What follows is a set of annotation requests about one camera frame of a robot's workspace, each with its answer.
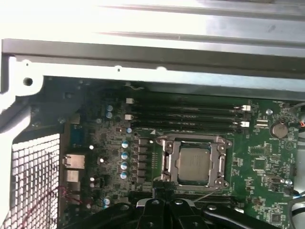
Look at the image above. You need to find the black PC case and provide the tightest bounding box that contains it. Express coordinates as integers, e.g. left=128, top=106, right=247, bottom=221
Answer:
left=0, top=38, right=305, bottom=229

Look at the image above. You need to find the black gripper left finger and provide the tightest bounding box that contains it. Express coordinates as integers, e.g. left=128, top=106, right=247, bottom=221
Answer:
left=56, top=181, right=166, bottom=229

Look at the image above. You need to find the CPU socket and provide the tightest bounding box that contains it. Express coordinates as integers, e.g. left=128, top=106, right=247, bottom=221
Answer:
left=154, top=135, right=234, bottom=192

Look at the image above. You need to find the thin wire with red plug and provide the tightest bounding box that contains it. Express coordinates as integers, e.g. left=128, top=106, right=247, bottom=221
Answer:
left=289, top=101, right=305, bottom=128

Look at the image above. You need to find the locking lever wire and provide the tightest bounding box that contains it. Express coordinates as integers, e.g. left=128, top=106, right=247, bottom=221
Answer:
left=194, top=187, right=222, bottom=203

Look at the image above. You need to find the silver coin battery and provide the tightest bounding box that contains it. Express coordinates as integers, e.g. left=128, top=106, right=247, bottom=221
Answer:
left=271, top=121, right=288, bottom=139

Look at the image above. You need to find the metal socket cover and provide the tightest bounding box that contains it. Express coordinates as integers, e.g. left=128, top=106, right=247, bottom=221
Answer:
left=162, top=140, right=229, bottom=189

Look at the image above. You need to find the green motherboard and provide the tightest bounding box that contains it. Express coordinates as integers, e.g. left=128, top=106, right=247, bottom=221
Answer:
left=61, top=92, right=305, bottom=229

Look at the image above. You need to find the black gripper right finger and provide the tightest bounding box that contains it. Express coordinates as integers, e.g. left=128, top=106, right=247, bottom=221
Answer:
left=164, top=181, right=271, bottom=229

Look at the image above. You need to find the silver CPU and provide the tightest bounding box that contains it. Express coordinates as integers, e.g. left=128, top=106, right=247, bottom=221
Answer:
left=177, top=147, right=213, bottom=185

